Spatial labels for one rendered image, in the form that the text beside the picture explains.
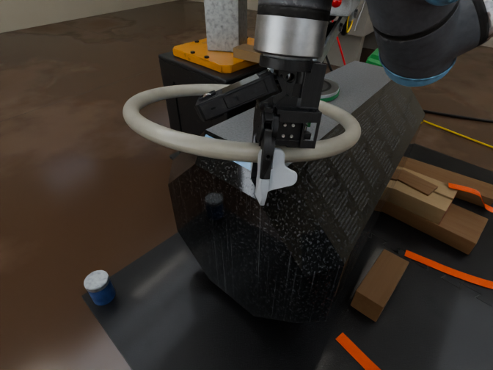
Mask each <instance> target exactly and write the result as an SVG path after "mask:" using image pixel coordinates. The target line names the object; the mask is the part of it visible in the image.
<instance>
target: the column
mask: <svg viewBox="0 0 493 370"><path fill-rule="evenodd" d="M204 6H205V25H206V35H207V46H208V50H209V51H226V52H233V48H234V47H236V46H239V45H242V44H244V43H245V44H247V0H204Z"/></svg>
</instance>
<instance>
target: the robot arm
mask: <svg viewBox="0 0 493 370"><path fill-rule="evenodd" d="M332 1H333V0H258V13H257V18H256V26H255V41H254V50H255V51H256V52H259V53H262V54H261V55H260V62H259V65H260V66H262V67H265V68H271V69H274V72H273V73H272V72H271V71H270V70H269V69H266V70H263V71H261V72H259V73H256V74H255V75H252V76H250V77H247V78H245V79H242V80H240V81H237V82H236V83H234V84H231V85H229V86H227V87H224V88H222V89H220V90H217V91H215V90H213V91H210V92H207V93H205V94H204V95H201V96H200V97H199V98H198V100H197V102H196V105H195V107H194V108H195V110H196V112H197V114H198V116H199V118H200V119H201V121H202V122H205V121H207V120H208V121H209V120H214V119H217V118H218V117H221V116H222V115H223V114H224V113H226V112H229V111H231V110H233V109H236V108H238V107H240V106H243V105H245V104H248V103H250V102H252V101H255V100H256V102H257V103H256V104H255V113H254V120H253V135H252V142H255V143H259V146H260V148H261V149H260V151H259V153H258V162H257V163H254V162H251V174H250V178H251V180H252V183H253V184H254V186H255V187H256V188H255V196H256V198H257V199H258V202H259V204H260V205H261V206H264V205H265V202H266V198H267V194H268V192H269V191H271V190H274V189H280V188H283V187H287V186H292V185H294V184H295V183H296V181H297V173H296V172H295V171H293V170H291V169H290V168H288V167H286V166H285V153H284V151H283V150H282V149H280V148H276V147H275V145H285V146H286V147H288V148H314V149H315V144H316V140H317V136H318V130H319V126H320V122H321V116H322V112H320V111H319V110H318V107H319V103H320V99H321V92H322V88H323V84H324V77H325V73H326V66H327V65H326V64H321V62H319V61H313V60H311V59H319V58H320V57H322V54H323V50H324V43H325V39H326V31H327V27H328V23H329V16H330V12H331V8H332ZM365 1H366V2H367V6H368V12H369V16H370V20H371V22H372V24H373V30H374V33H375V36H376V42H377V45H378V49H379V60H380V63H381V65H382V66H383V67H384V71H385V73H386V74H387V75H388V77H389V78H390V79H391V80H393V81H394V82H395V83H397V84H400V85H403V86H407V87H422V86H426V85H428V84H432V83H434V82H436V81H438V80H440V79H441V78H442V77H443V76H445V75H446V74H447V73H448V72H449V71H450V69H451V68H452V67H453V66H454V64H455V62H456V59H457V57H458V56H460V55H462V54H464V53H466V52H468V51H470V50H472V49H474V48H476V47H478V46H480V45H482V44H483V43H486V42H487V41H488V40H489V39H490V38H491V37H493V0H365ZM288 74H290V77H289V78H288ZM311 123H317V124H316V128H315V135H314V139H313V140H306V139H310V138H311V133H310V132H309V131H307V127H310V124H311Z"/></svg>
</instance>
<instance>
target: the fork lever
mask: <svg viewBox="0 0 493 370"><path fill-rule="evenodd" d="M357 13H358V9H355V11H354V18H357ZM347 18H348V17H339V18H338V20H337V21H336V23H335V25H334V26H333V28H332V30H331V31H330V33H329V34H328V36H327V37H326V39H325V43H324V50H323V54H322V57H320V58H319V59H311V60H313V61H319V62H321V63H322V62H323V60H324V58H325V57H326V55H327V53H328V52H329V50H330V48H331V47H332V44H333V42H334V41H335V39H336V37H337V36H338V34H339V32H341V31H342V29H343V25H344V23H345V22H346V20H347Z"/></svg>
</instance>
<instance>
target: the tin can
mask: <svg viewBox="0 0 493 370"><path fill-rule="evenodd" d="M84 287H85V289H86V290H87V291H88V293H89V295H90V296H91V298H92V300H93V302H94V303H95V304H96V305H106V304H108V303H110V302H111V301H112V300H113V299H114V297H115V294H116V292H115V290H114V287H113V285H112V282H111V281H110V279H109V275H108V274H107V272H105V271H103V270H97V271H94V272H92V273H90V274H89V275H88V276H87V277H86V278H85V280H84Z"/></svg>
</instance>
